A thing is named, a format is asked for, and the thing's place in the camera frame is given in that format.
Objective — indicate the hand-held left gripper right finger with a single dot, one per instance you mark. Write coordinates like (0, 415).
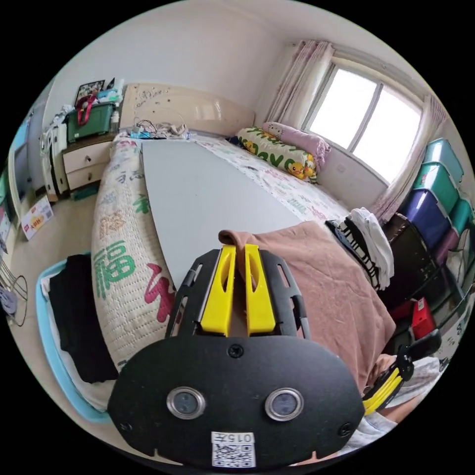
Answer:
(259, 297)

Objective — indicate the pink long sleeve shirt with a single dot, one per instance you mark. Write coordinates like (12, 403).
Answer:
(334, 289)

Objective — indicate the bed with printed quilt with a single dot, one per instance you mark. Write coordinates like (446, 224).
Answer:
(122, 237)

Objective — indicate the window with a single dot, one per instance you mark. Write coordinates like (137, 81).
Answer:
(365, 115)

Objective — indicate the green storage box with sticker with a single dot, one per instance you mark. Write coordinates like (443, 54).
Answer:
(436, 185)

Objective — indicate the pink curtain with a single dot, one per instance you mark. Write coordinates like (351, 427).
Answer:
(300, 81)
(415, 163)

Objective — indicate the pink folded blanket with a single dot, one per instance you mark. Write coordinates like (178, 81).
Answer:
(300, 143)

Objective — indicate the beige nightstand with drawers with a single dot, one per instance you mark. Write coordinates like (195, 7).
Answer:
(83, 163)

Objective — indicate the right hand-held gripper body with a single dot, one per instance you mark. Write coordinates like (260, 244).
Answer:
(421, 347)

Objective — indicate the grey flat board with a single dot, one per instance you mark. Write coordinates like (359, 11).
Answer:
(208, 193)

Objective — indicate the red carton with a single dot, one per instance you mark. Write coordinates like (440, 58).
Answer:
(423, 319)

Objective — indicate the rolled duck print blanket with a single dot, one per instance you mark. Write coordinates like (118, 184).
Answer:
(274, 150)

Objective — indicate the pile of clothes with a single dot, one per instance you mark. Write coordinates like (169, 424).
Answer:
(371, 245)

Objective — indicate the black cupboard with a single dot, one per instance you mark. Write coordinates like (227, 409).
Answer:
(415, 259)

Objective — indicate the light blue laundry basket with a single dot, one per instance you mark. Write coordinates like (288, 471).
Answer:
(74, 308)

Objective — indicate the flat printed carton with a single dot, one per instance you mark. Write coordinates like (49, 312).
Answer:
(37, 219)

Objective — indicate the purple storage box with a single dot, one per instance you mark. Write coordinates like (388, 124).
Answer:
(425, 217)

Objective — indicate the teal storage box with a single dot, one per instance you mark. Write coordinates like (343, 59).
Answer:
(443, 157)

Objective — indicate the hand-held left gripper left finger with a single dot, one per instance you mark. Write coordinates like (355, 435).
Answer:
(217, 297)

